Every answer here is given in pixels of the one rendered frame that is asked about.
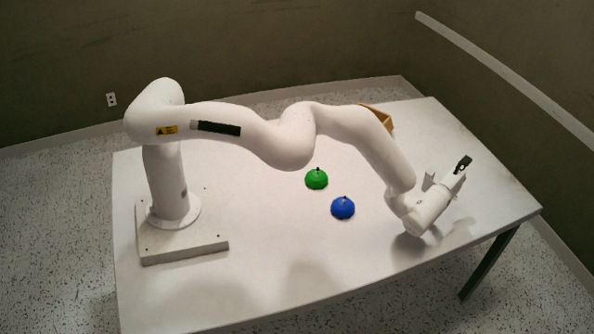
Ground blue bell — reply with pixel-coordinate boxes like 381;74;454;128
329;196;355;220

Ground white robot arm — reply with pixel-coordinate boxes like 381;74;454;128
123;78;451;237

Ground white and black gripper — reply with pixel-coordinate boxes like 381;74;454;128
438;155;472;199

